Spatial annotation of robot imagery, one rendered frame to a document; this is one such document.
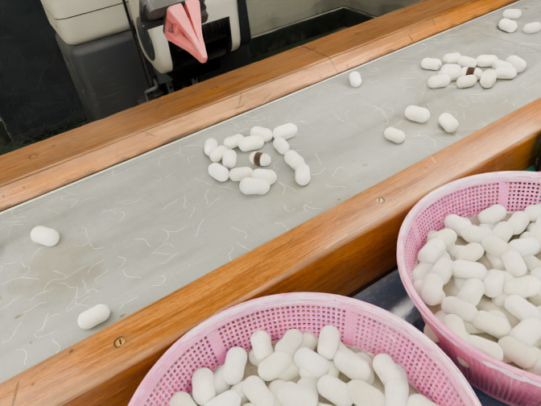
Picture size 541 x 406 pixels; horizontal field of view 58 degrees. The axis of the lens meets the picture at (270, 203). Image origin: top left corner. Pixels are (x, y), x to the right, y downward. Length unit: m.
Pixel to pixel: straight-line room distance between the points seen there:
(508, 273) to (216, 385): 0.30
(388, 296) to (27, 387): 0.37
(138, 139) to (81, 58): 0.74
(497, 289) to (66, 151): 0.59
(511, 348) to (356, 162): 0.31
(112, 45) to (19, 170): 0.77
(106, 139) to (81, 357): 0.38
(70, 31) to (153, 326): 1.09
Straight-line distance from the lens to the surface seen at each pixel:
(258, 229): 0.56
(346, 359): 0.44
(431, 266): 0.52
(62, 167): 0.74
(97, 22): 1.46
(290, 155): 0.64
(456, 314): 0.48
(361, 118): 0.75
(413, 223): 0.53
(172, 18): 0.71
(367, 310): 0.44
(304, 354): 0.44
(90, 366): 0.46
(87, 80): 1.49
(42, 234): 0.63
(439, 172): 0.59
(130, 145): 0.75
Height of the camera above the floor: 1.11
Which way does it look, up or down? 38 degrees down
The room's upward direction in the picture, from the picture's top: 9 degrees counter-clockwise
